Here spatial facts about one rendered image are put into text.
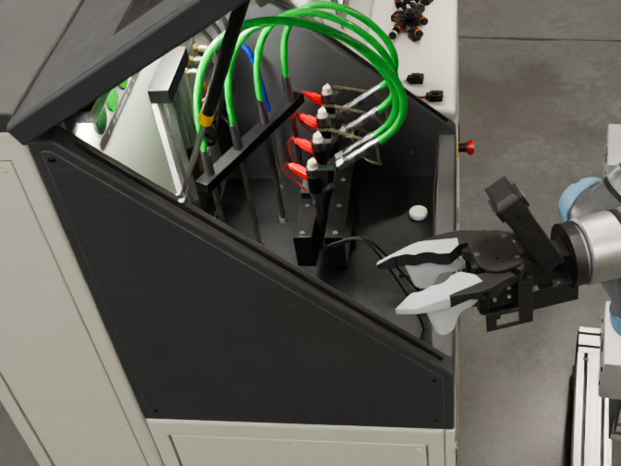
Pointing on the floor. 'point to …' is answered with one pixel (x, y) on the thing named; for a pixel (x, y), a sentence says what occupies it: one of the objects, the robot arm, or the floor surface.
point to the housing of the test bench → (53, 289)
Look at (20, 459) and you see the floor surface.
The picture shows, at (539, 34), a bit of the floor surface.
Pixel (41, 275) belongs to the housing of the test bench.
